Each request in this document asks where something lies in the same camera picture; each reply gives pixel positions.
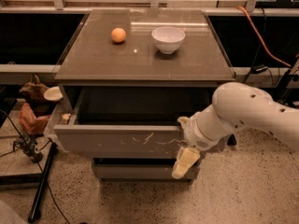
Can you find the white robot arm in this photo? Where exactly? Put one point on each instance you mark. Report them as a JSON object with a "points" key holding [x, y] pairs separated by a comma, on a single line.
{"points": [[235, 106]]}

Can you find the grey drawer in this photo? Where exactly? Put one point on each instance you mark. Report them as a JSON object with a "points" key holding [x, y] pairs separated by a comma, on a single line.
{"points": [[142, 172], [131, 122]]}

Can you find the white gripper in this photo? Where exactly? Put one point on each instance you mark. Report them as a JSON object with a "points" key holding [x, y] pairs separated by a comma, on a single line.
{"points": [[195, 135]]}

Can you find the white bowl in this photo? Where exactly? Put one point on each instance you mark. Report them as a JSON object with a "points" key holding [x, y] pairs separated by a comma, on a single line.
{"points": [[167, 39]]}

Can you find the clear plastic bin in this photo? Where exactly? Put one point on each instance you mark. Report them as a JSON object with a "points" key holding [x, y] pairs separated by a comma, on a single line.
{"points": [[59, 116]]}

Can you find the orange cloth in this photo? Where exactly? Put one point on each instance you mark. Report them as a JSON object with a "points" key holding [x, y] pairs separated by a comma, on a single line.
{"points": [[30, 122]]}

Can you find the black power adapter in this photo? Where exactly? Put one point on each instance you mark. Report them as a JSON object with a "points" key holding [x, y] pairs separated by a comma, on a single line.
{"points": [[257, 69]]}

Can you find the orange fruit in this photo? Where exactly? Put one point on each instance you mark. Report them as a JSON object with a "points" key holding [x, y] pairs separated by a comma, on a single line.
{"points": [[118, 35]]}

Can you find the black stand leg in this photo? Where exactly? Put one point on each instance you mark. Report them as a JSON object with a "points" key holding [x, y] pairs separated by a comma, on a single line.
{"points": [[35, 214]]}

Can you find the grey drawer cabinet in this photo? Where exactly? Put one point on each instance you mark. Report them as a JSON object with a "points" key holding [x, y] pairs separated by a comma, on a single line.
{"points": [[95, 60]]}

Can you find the black clamp device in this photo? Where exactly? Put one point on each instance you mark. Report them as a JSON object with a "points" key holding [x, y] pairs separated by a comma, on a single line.
{"points": [[27, 144]]}

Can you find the small white dish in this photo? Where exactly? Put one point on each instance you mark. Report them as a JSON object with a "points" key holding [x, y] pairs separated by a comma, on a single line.
{"points": [[53, 94]]}

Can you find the grey top drawer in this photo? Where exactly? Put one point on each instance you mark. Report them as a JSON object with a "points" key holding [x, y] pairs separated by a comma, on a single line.
{"points": [[131, 122]]}

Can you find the grey bottom drawer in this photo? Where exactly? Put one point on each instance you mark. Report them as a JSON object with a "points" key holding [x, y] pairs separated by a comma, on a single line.
{"points": [[142, 172]]}

